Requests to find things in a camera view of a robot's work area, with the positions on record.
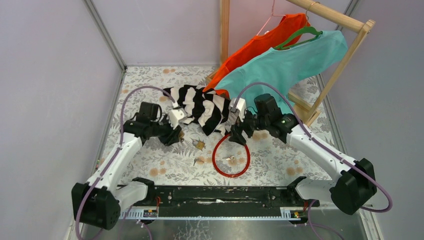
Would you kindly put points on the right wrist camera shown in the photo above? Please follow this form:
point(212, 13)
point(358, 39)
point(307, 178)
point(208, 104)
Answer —
point(238, 106)

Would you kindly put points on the orange t-shirt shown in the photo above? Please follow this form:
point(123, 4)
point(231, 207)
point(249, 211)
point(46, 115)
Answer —
point(289, 24)

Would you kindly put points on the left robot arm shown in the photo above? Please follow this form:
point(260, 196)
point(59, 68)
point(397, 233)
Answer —
point(99, 201)

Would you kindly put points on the pink clothes hanger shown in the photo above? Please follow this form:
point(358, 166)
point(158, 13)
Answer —
point(264, 30)

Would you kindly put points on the floral table mat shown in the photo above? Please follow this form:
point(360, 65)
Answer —
point(273, 163)

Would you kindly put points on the red cable lock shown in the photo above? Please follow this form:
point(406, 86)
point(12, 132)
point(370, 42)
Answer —
point(230, 175)

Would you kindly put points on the green clothes hanger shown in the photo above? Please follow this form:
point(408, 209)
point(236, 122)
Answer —
point(296, 35)

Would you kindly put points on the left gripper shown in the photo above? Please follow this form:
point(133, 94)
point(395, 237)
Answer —
point(173, 136)

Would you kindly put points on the black white striped garment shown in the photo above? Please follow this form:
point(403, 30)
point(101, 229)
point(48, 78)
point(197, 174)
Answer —
point(206, 108)

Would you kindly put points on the teal t-shirt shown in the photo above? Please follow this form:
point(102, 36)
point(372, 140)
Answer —
point(283, 69)

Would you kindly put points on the small brass padlock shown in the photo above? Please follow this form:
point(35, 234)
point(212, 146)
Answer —
point(198, 144)

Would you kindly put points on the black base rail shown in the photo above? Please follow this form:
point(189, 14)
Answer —
point(226, 202)

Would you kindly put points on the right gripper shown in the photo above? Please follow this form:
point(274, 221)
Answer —
point(236, 131)

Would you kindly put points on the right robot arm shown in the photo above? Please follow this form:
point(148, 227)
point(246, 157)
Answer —
point(351, 183)

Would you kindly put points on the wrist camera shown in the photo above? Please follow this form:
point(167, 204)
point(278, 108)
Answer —
point(176, 116)
point(238, 106)

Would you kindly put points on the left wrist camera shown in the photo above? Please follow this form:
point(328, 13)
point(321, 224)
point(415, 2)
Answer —
point(176, 116)

